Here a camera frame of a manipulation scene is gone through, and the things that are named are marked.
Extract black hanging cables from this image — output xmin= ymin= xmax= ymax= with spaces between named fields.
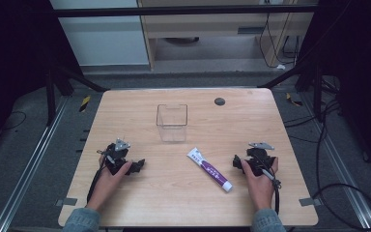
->
xmin=258 ymin=3 xmax=303 ymax=70

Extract white and purple toothpaste tube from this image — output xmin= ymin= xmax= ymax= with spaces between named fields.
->
xmin=186 ymin=146 xmax=234 ymax=193

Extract clear plastic container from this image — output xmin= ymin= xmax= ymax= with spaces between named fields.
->
xmin=156 ymin=102 xmax=189 ymax=144

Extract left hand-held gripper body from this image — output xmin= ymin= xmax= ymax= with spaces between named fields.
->
xmin=97 ymin=137 xmax=133 ymax=177

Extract black horizontal bar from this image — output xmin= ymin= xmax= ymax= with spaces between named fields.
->
xmin=51 ymin=4 xmax=319 ymax=18

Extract aluminium floor rail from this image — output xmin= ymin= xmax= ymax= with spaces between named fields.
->
xmin=299 ymin=91 xmax=371 ymax=230
xmin=0 ymin=96 xmax=71 ymax=232

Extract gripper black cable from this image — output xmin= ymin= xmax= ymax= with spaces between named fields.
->
xmin=86 ymin=149 xmax=117 ymax=205
xmin=260 ymin=166 xmax=282 ymax=216

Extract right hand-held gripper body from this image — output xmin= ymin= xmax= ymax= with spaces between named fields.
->
xmin=243 ymin=141 xmax=278 ymax=177

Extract yellow and black tape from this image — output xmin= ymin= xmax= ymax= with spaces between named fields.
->
xmin=78 ymin=95 xmax=92 ymax=113
xmin=285 ymin=92 xmax=303 ymax=107

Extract person's right hand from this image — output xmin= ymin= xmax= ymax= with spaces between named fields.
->
xmin=240 ymin=157 xmax=279 ymax=213

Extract person's left hand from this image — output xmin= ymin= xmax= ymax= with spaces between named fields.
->
xmin=86 ymin=155 xmax=133 ymax=213

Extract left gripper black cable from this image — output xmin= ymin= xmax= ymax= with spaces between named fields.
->
xmin=86 ymin=149 xmax=117 ymax=205

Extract black metal stand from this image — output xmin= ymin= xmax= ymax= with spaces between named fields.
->
xmin=257 ymin=59 xmax=339 ymax=124
xmin=43 ymin=61 xmax=110 ymax=128

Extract white cabinet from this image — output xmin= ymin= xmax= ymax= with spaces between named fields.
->
xmin=48 ymin=0 xmax=151 ymax=68

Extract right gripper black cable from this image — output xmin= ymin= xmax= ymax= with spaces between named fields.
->
xmin=260 ymin=166 xmax=282 ymax=216

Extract thin black floor cable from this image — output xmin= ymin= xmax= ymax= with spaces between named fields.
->
xmin=0 ymin=110 xmax=28 ymax=133

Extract light wooden desk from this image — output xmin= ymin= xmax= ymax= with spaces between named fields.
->
xmin=136 ymin=0 xmax=319 ymax=72

